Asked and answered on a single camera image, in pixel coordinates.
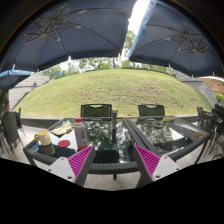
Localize pink white gripper left finger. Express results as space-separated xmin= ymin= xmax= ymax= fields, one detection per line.
xmin=48 ymin=146 xmax=96 ymax=186

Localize pink white gripper right finger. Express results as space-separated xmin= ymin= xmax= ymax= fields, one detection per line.
xmin=133 ymin=145 xmax=180 ymax=184

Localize red round coaster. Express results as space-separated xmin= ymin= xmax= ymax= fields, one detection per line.
xmin=58 ymin=140 xmax=70 ymax=148

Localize right glass wicker table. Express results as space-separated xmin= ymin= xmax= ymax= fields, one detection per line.
xmin=123 ymin=116 xmax=210 ymax=161

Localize glass wicker table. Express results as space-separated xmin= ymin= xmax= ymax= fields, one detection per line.
xmin=23 ymin=118 xmax=138 ymax=176
xmin=123 ymin=116 xmax=210 ymax=161

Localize plastic bottle with red cap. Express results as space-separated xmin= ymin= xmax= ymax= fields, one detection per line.
xmin=74 ymin=117 xmax=88 ymax=150

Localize yellow snack packet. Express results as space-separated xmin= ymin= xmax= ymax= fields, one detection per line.
xmin=51 ymin=123 xmax=73 ymax=136

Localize small ashtray on right table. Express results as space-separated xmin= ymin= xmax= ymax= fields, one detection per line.
xmin=153 ymin=121 xmax=163 ymax=128

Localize left glass wicker table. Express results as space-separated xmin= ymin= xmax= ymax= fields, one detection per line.
xmin=23 ymin=118 xmax=138 ymax=176

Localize cream yellow mug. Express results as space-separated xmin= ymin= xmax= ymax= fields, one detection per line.
xmin=34 ymin=129 xmax=51 ymax=146

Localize right dark wicker chair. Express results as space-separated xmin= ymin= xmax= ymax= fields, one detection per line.
xmin=138 ymin=104 xmax=165 ymax=116

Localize dark wicker chair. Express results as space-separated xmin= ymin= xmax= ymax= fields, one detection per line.
xmin=138 ymin=104 xmax=165 ymax=116
xmin=80 ymin=104 xmax=112 ymax=117

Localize left dark wicker chair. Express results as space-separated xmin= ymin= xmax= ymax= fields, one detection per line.
xmin=80 ymin=104 xmax=112 ymax=117

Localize umbrella pole between tables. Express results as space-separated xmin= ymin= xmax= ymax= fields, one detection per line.
xmin=112 ymin=110 xmax=118 ymax=130

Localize dark chair at left edge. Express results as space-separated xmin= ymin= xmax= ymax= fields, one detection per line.
xmin=1 ymin=110 xmax=21 ymax=149

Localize dark chairs at right edge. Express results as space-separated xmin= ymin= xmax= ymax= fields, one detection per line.
xmin=195 ymin=103 xmax=224 ymax=155

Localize blue umbrella far left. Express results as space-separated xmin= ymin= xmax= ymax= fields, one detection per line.
xmin=0 ymin=68 xmax=31 ymax=90

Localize right navy patio umbrella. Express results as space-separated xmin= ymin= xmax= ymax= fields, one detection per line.
xmin=128 ymin=0 xmax=224 ymax=77

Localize navy patio umbrella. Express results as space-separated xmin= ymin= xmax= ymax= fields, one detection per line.
xmin=128 ymin=0 xmax=224 ymax=77
xmin=0 ymin=0 xmax=136 ymax=72

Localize left navy patio umbrella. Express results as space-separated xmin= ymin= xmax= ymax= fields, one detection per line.
xmin=0 ymin=0 xmax=136 ymax=72

